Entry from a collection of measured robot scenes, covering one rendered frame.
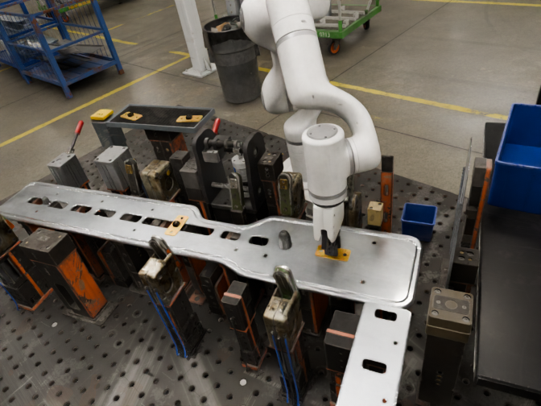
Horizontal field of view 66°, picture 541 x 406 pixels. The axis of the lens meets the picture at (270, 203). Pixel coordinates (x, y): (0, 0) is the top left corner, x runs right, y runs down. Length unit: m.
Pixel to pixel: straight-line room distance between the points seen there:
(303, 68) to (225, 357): 0.82
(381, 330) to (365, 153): 0.36
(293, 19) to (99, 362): 1.09
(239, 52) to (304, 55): 3.18
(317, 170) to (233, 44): 3.23
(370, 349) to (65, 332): 1.02
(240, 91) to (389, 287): 3.42
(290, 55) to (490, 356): 0.68
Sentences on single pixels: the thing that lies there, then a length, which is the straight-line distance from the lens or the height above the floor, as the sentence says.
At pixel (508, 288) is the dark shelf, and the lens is 0.99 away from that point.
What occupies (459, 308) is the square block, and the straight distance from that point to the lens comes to 0.89.
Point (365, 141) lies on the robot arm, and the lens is 0.86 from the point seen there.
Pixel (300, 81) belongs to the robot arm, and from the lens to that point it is 0.88.
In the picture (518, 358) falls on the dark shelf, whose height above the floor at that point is 1.03.
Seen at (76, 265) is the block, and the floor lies 0.92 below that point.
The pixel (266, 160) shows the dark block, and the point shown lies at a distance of 1.20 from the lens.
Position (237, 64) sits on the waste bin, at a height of 0.40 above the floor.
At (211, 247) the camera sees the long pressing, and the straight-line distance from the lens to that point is 1.14.
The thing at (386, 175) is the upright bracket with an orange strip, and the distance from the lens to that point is 1.05.
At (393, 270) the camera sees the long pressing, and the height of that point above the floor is 1.00.
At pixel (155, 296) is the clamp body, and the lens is 1.13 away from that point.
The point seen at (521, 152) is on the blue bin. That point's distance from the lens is 1.39.
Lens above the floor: 1.76
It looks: 38 degrees down
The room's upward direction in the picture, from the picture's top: 11 degrees counter-clockwise
